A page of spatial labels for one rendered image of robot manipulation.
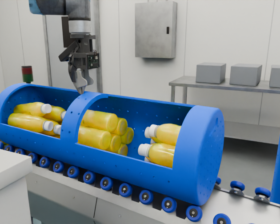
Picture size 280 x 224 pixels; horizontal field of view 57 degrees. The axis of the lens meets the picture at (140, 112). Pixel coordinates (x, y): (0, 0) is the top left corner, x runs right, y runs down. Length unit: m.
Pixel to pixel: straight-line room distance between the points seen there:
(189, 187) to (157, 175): 0.09
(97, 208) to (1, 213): 0.35
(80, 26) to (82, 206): 0.61
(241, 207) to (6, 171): 0.66
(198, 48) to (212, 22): 0.41
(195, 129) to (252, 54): 3.37
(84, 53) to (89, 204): 0.51
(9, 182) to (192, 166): 0.42
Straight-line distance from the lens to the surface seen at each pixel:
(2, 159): 0.69
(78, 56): 0.92
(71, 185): 0.99
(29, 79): 1.79
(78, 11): 0.92
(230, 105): 4.12
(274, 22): 4.01
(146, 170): 0.72
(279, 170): 1.29
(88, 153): 0.83
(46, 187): 1.09
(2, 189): 0.67
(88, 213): 0.96
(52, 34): 5.39
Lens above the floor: 1.42
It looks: 16 degrees down
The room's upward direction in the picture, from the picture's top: straight up
